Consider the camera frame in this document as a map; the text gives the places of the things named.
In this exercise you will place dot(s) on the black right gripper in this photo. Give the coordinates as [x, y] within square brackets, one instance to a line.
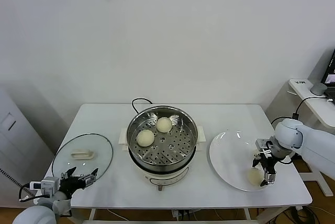
[268, 165]

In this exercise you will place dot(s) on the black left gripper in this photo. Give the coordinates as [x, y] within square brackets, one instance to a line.
[72, 184]

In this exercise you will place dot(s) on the white steamed baozi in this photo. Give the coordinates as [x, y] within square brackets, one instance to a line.
[164, 125]
[145, 138]
[254, 178]

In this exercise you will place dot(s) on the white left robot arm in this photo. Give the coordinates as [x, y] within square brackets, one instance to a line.
[32, 214]

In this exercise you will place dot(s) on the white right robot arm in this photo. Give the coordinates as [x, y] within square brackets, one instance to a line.
[314, 145]

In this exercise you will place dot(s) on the perforated steel steamer basket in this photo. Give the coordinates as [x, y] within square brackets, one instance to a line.
[178, 145]

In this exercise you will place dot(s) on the white round plate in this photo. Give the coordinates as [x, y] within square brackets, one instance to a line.
[230, 161]

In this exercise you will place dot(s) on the grey cabinet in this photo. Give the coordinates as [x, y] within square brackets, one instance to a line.
[15, 143]

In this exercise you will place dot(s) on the cream electric cooker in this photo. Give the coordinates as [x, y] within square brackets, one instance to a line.
[167, 179]

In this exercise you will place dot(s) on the grey round desk object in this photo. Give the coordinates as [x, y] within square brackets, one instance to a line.
[318, 89]

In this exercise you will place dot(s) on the dark laptop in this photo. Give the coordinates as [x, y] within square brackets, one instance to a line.
[330, 64]

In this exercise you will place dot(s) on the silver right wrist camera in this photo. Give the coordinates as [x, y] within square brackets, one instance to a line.
[261, 143]

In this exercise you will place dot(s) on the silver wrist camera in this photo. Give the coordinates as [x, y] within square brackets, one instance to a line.
[261, 143]
[48, 185]

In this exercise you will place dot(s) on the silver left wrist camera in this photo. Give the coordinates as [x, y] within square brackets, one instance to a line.
[48, 185]

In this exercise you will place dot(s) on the white table frame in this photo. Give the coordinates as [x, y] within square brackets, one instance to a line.
[91, 213]

